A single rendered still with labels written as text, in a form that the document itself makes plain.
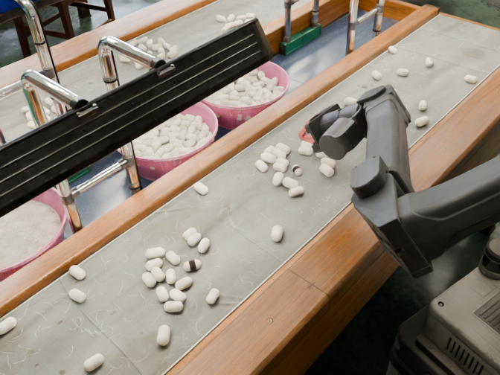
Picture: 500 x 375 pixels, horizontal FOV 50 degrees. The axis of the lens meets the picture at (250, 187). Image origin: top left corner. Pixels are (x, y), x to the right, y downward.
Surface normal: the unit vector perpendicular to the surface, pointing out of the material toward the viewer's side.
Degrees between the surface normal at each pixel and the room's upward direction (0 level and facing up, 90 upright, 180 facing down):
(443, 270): 0
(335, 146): 97
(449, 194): 35
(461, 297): 0
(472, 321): 0
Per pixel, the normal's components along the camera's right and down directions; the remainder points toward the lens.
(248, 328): -0.03, -0.75
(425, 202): -0.43, -0.82
